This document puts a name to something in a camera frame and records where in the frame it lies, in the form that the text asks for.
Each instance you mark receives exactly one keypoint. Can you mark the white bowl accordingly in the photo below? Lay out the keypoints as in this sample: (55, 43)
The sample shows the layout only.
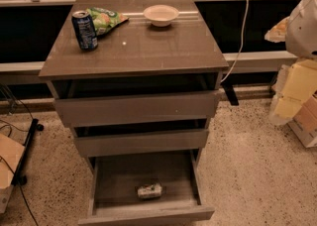
(161, 15)

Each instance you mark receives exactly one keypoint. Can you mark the cardboard box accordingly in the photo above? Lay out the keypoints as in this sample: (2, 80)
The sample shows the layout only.
(304, 124)
(11, 154)

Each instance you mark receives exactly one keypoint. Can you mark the green chip bag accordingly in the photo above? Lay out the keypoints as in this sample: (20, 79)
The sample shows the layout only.
(105, 20)

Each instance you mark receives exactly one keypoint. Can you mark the middle grey drawer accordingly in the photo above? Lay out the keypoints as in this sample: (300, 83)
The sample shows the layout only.
(141, 138)

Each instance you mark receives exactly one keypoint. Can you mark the black bracket under rail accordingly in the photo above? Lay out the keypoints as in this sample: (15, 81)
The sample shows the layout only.
(230, 93)

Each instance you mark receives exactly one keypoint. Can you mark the bottom grey drawer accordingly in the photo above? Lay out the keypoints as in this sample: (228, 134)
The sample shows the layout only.
(114, 200)

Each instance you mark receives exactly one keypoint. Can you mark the grey drawer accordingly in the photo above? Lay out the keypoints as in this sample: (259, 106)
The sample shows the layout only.
(141, 138)
(100, 101)
(114, 200)

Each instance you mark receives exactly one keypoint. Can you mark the top grey drawer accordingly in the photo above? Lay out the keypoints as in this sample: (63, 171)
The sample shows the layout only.
(100, 101)

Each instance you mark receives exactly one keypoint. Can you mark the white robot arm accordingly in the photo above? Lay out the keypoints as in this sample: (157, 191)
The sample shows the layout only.
(298, 30)

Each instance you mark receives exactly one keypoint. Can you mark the grey drawer cabinet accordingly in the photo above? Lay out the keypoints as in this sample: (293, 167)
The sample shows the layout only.
(137, 47)

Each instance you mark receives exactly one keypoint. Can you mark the black stand with wheels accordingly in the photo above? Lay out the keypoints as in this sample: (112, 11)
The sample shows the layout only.
(35, 126)

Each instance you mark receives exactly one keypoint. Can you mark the cardboard box left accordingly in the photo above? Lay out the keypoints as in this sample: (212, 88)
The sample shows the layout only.
(11, 154)

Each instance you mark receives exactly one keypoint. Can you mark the cardboard box right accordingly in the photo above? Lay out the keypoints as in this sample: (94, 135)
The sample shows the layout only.
(304, 124)

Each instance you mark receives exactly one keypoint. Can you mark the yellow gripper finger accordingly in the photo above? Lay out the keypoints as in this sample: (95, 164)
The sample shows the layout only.
(277, 33)

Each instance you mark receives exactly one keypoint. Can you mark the blue soda can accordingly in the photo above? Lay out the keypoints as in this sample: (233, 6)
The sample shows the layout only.
(84, 30)

